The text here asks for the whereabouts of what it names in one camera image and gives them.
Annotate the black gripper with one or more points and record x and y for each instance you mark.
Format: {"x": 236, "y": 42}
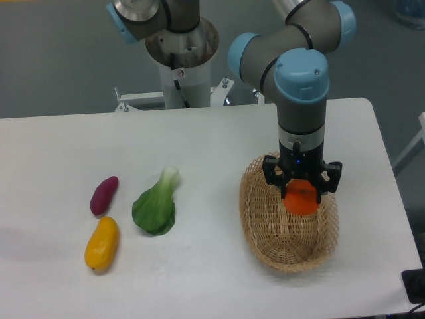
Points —
{"x": 306, "y": 165}

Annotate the orange fruit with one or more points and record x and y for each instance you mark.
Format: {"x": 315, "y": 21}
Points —
{"x": 301, "y": 197}

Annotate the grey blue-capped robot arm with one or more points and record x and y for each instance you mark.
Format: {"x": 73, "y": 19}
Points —
{"x": 289, "y": 68}

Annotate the woven wicker basket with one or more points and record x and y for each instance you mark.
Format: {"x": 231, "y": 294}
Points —
{"x": 278, "y": 238}

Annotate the green bok choy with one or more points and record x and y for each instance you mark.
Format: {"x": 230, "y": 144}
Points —
{"x": 154, "y": 210}

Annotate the black device at table edge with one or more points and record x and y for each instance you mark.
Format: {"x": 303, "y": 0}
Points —
{"x": 413, "y": 281}

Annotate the blue object in corner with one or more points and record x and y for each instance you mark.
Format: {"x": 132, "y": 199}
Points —
{"x": 409, "y": 13}

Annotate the purple sweet potato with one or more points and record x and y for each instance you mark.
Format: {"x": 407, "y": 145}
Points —
{"x": 103, "y": 195}

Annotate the yellow mango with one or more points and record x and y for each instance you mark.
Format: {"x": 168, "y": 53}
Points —
{"x": 102, "y": 245}

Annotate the white frame at right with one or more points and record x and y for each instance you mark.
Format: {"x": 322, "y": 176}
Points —
{"x": 412, "y": 149}

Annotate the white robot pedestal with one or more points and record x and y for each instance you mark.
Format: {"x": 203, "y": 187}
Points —
{"x": 184, "y": 63}

